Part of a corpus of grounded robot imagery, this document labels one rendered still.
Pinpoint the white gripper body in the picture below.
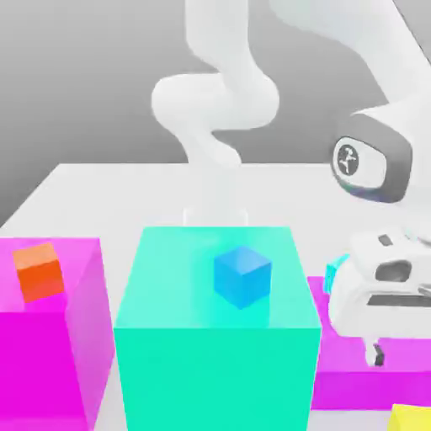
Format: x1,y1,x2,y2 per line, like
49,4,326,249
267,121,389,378
327,261,431,340

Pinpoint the small cyan cube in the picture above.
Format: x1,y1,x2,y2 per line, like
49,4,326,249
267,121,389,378
322,253,351,295

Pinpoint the small yellow cube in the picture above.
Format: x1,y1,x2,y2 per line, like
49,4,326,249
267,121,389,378
386,402,431,431

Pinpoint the small blue cube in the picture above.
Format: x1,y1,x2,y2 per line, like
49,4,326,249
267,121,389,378
213,245,273,311

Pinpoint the small orange cube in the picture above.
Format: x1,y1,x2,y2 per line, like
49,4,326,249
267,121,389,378
12,242,66,305

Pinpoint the low magenta box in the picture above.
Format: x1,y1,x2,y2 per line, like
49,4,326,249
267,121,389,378
306,275,431,412

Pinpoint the large teal box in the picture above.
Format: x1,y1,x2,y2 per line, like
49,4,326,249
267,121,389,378
113,226,323,431

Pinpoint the tall magenta box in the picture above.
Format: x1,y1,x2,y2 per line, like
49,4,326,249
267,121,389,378
0,237,116,431

